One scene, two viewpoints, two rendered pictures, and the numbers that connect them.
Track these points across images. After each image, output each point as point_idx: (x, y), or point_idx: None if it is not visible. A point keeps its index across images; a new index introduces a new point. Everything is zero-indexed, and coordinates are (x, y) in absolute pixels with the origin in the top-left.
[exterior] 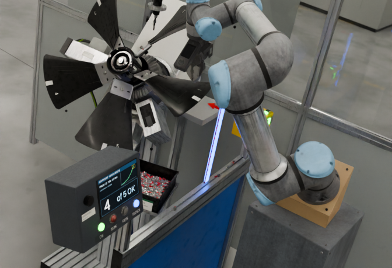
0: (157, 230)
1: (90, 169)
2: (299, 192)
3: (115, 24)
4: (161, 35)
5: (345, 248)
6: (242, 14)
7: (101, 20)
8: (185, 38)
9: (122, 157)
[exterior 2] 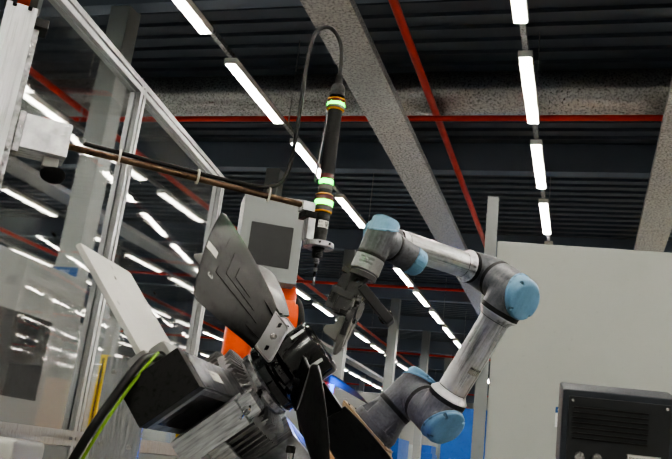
0: None
1: (629, 390)
2: (394, 437)
3: (264, 289)
4: (274, 299)
5: None
6: (422, 241)
7: (229, 288)
8: (153, 321)
9: (584, 384)
